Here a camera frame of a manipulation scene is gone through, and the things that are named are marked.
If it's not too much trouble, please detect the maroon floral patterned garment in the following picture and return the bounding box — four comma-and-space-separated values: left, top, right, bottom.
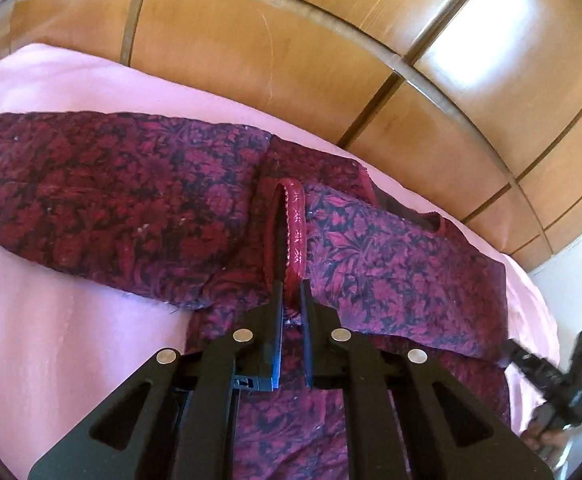
0, 110, 512, 480

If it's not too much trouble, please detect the person's right hand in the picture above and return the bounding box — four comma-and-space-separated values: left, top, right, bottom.
520, 403, 571, 467

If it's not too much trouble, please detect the pink bed sheet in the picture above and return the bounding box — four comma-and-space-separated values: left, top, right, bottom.
0, 44, 560, 479

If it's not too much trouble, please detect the wooden panelled headboard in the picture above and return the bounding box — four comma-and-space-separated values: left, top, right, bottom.
0, 0, 582, 269

